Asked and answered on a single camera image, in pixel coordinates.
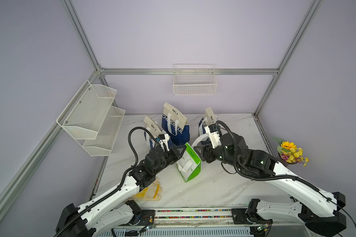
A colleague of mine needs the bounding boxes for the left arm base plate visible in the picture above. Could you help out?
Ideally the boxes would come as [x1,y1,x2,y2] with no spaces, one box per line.
[124,209,156,226]

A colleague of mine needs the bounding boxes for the white two-tier mesh shelf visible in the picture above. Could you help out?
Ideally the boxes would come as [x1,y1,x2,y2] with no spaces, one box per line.
[56,81,125,157]

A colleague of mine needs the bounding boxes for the front aluminium rail beam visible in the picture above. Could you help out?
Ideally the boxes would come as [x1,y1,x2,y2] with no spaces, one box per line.
[96,207,317,237]

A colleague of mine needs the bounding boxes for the blue beige tote bag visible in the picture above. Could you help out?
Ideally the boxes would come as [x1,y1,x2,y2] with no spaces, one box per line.
[144,116,174,149]
[198,107,218,138]
[162,102,190,145]

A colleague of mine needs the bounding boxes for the green white takeout bag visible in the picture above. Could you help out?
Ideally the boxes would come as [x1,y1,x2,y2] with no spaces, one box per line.
[176,137,201,183]

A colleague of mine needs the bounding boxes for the sunflower bouquet in vase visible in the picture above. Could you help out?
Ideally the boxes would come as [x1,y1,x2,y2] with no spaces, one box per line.
[272,137,309,167]

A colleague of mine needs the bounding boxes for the aluminium frame rails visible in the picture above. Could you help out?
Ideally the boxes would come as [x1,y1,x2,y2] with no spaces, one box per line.
[0,0,324,232]

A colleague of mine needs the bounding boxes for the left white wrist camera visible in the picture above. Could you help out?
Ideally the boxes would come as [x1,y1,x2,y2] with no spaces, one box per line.
[156,133,170,152]

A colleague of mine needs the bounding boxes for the white wire wall basket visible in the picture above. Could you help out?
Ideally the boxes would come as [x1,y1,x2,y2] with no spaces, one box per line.
[173,64,217,96]

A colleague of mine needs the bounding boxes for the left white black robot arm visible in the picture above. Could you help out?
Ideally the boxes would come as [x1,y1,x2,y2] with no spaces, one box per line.
[55,126,187,237]

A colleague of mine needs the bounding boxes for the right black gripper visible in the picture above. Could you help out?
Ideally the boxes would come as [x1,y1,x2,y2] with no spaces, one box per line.
[196,139,242,168]

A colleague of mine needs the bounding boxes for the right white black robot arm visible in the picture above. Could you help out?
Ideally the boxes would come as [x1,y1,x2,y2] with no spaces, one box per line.
[194,120,352,237]

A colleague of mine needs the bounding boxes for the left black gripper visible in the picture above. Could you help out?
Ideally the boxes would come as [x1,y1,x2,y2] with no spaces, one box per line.
[153,145,186,176]

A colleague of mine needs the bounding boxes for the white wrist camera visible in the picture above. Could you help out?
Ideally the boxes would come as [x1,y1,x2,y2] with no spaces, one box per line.
[205,124,222,149]
[156,133,170,152]

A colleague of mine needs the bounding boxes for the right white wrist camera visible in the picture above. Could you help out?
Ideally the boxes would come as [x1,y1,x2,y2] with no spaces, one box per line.
[205,124,222,149]

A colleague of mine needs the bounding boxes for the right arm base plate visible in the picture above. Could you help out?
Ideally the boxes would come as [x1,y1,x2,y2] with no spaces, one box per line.
[231,208,272,225]

